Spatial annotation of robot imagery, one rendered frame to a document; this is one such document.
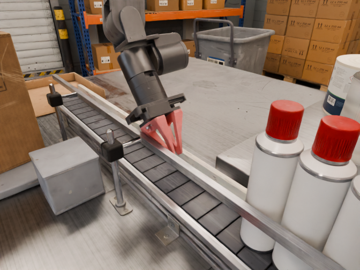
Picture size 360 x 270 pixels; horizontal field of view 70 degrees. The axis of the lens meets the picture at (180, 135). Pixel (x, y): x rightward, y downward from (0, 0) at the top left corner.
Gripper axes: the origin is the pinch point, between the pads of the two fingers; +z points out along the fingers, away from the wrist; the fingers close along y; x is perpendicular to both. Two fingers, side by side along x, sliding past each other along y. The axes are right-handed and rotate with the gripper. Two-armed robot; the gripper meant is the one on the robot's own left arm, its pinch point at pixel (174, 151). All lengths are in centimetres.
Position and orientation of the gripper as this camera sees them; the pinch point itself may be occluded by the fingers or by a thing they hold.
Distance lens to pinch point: 46.4
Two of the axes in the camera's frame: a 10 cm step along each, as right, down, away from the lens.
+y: 7.7, -3.2, 5.6
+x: -4.9, 2.6, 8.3
